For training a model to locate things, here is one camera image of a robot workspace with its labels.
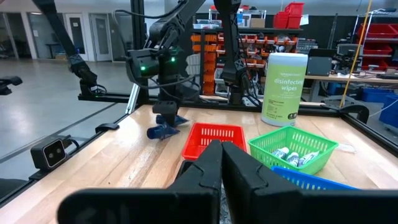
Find orange parts bin rack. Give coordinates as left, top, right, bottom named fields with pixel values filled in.
left=190, top=33, right=219, bottom=96

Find clear plastic wrapper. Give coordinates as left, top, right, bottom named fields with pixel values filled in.
left=335, top=142, right=356, bottom=154

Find dark blue toiletry packet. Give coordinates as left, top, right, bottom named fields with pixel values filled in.
left=146, top=123, right=181, bottom=141
left=155, top=114, right=191, bottom=129

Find black monitor back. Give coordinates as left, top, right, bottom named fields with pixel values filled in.
left=305, top=47, right=334, bottom=77

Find green plastic basket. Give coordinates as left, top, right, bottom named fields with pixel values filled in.
left=248, top=124, right=340, bottom=176

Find stacked red storage bins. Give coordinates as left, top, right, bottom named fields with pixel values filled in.
left=272, top=2, right=305, bottom=30

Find white travel toothpaste tube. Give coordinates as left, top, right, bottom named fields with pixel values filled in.
left=285, top=152, right=300, bottom=167
left=298, top=150, right=321, bottom=167
left=271, top=146, right=290, bottom=160

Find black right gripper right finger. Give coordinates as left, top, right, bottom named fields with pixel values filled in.
left=221, top=141, right=398, bottom=224

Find yellow hanging cable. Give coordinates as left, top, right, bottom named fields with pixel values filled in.
left=339, top=0, right=373, bottom=108

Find blue storage bins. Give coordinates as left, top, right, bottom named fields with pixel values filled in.
left=361, top=88, right=398, bottom=127

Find blue plastic basket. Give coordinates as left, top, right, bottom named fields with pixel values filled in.
left=271, top=165, right=359, bottom=191

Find red plastic basket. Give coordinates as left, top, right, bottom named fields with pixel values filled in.
left=181, top=121, right=248, bottom=161

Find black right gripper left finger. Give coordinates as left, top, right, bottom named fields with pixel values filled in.
left=57, top=139, right=223, bottom=224

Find shelf with red bins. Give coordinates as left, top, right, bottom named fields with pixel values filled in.
left=356, top=22, right=398, bottom=72

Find black table-level camera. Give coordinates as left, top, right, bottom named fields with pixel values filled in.
left=30, top=136, right=68, bottom=172

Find black table clamp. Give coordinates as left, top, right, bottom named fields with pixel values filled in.
left=94, top=123, right=121, bottom=134
left=339, top=104, right=371, bottom=124

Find green disinfecting wipes canister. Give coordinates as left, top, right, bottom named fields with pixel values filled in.
left=261, top=52, right=309, bottom=128

